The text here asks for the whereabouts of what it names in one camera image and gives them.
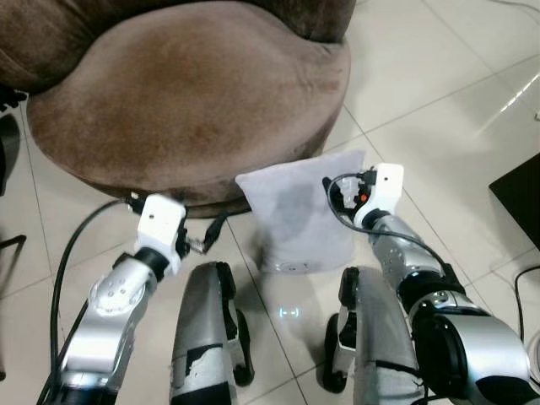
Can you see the silver robot leg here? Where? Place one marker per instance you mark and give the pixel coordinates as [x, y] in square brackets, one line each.
[371, 337]
[207, 329]

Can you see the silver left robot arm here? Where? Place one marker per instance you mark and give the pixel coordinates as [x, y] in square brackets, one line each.
[110, 312]

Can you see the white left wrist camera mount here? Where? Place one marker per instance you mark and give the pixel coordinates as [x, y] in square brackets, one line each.
[160, 224]

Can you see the brown round velvet sofa chair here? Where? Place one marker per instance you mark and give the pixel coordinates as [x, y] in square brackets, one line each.
[186, 93]

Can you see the grey pillow with white lettering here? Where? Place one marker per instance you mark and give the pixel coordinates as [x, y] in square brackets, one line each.
[291, 219]

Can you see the silver left robot leg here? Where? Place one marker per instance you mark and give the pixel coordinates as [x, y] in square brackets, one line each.
[207, 329]

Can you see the black box ottoman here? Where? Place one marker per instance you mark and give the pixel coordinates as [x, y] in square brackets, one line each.
[521, 198]

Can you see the silver right robot leg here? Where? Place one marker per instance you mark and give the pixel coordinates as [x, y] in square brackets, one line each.
[371, 337]

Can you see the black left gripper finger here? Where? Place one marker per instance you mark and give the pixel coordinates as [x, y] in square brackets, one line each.
[217, 229]

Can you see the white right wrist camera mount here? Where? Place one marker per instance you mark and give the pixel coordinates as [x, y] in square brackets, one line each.
[386, 190]

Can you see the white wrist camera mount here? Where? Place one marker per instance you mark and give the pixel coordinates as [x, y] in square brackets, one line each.
[160, 224]
[386, 190]

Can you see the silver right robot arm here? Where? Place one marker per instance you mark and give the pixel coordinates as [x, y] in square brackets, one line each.
[472, 346]

